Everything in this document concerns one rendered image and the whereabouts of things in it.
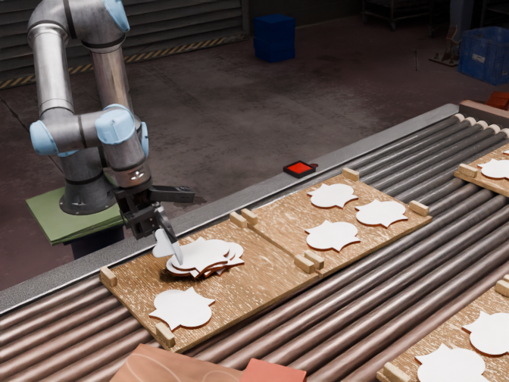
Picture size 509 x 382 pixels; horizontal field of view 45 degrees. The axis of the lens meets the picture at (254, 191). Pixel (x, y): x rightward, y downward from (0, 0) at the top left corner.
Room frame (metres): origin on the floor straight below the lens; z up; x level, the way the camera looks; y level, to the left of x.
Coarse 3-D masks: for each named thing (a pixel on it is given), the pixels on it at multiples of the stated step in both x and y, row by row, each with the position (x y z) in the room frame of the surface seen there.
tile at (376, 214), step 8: (376, 200) 1.52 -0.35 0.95; (360, 208) 1.48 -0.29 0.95; (368, 208) 1.48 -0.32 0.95; (376, 208) 1.47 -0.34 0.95; (384, 208) 1.47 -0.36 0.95; (392, 208) 1.47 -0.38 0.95; (400, 208) 1.47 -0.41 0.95; (360, 216) 1.44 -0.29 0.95; (368, 216) 1.44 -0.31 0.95; (376, 216) 1.43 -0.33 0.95; (384, 216) 1.43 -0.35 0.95; (392, 216) 1.43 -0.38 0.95; (400, 216) 1.43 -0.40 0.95; (368, 224) 1.40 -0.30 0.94; (376, 224) 1.40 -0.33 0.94; (384, 224) 1.39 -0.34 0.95
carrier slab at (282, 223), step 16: (336, 176) 1.70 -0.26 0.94; (304, 192) 1.60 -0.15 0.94; (368, 192) 1.59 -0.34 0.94; (272, 208) 1.51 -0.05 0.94; (288, 208) 1.51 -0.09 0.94; (304, 208) 1.51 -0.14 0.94; (336, 208) 1.50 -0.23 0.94; (352, 208) 1.50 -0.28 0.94; (256, 224) 1.43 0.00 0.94; (272, 224) 1.43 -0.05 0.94; (288, 224) 1.43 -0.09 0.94; (304, 224) 1.42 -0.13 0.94; (320, 224) 1.42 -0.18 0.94; (400, 224) 1.40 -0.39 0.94; (416, 224) 1.40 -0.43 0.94; (272, 240) 1.35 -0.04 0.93; (288, 240) 1.35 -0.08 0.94; (304, 240) 1.34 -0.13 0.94; (368, 240) 1.33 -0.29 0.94; (384, 240) 1.33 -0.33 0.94; (320, 256) 1.27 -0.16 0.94; (336, 256) 1.27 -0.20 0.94; (352, 256) 1.26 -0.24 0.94; (320, 272) 1.20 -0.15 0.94
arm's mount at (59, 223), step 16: (48, 192) 1.73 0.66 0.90; (32, 208) 1.64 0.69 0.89; (48, 208) 1.63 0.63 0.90; (64, 208) 1.62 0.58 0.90; (96, 208) 1.61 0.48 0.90; (112, 208) 1.61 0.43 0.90; (48, 224) 1.55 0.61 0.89; (64, 224) 1.54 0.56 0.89; (80, 224) 1.54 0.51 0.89; (96, 224) 1.53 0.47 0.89; (112, 224) 1.56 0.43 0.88; (48, 240) 1.49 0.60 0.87; (64, 240) 1.48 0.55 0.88
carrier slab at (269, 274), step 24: (192, 240) 1.36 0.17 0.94; (240, 240) 1.36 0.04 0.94; (264, 240) 1.35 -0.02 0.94; (144, 264) 1.27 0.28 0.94; (264, 264) 1.25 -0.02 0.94; (288, 264) 1.24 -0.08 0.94; (120, 288) 1.17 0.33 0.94; (144, 288) 1.17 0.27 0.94; (168, 288) 1.16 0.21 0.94; (216, 288) 1.16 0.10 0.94; (240, 288) 1.15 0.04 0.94; (264, 288) 1.15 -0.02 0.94; (288, 288) 1.15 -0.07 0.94; (144, 312) 1.08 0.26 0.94; (216, 312) 1.07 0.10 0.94; (240, 312) 1.07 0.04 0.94; (192, 336) 1.00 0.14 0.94
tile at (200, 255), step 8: (200, 240) 1.30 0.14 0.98; (208, 240) 1.30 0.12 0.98; (216, 240) 1.30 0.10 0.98; (184, 248) 1.27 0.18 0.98; (192, 248) 1.27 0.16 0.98; (200, 248) 1.27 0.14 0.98; (208, 248) 1.27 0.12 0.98; (216, 248) 1.26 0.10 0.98; (224, 248) 1.26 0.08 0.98; (184, 256) 1.23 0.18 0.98; (192, 256) 1.23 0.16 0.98; (200, 256) 1.23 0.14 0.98; (208, 256) 1.23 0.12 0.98; (216, 256) 1.23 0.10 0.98; (224, 256) 1.24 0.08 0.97; (176, 264) 1.20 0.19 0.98; (184, 264) 1.20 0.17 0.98; (192, 264) 1.20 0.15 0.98; (200, 264) 1.20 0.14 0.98; (208, 264) 1.20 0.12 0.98; (216, 264) 1.21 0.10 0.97; (200, 272) 1.17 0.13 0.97
